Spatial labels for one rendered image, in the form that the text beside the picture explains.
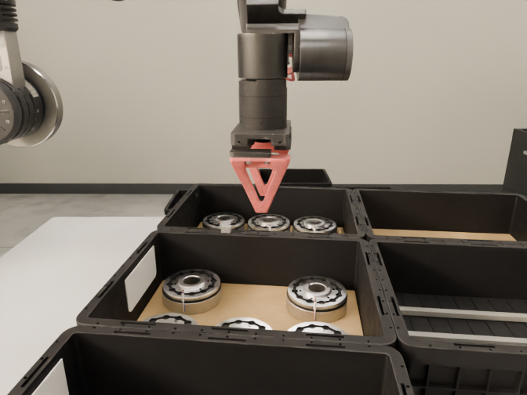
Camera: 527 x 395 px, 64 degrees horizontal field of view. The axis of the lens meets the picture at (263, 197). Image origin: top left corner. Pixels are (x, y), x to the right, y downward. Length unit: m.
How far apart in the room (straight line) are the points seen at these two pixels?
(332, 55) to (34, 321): 0.84
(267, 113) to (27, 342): 0.72
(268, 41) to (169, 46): 3.35
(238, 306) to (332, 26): 0.48
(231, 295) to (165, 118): 3.18
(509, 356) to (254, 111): 0.40
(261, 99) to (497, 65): 3.79
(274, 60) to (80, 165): 3.80
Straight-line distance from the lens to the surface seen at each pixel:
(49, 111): 1.12
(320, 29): 0.50
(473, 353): 0.56
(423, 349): 0.55
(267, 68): 0.48
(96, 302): 0.63
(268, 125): 0.49
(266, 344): 0.52
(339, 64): 0.49
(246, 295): 0.79
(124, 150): 4.03
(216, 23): 3.76
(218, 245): 0.80
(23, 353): 0.98
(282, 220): 1.03
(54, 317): 1.06
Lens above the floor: 1.25
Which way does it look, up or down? 19 degrees down
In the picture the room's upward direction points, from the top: straight up
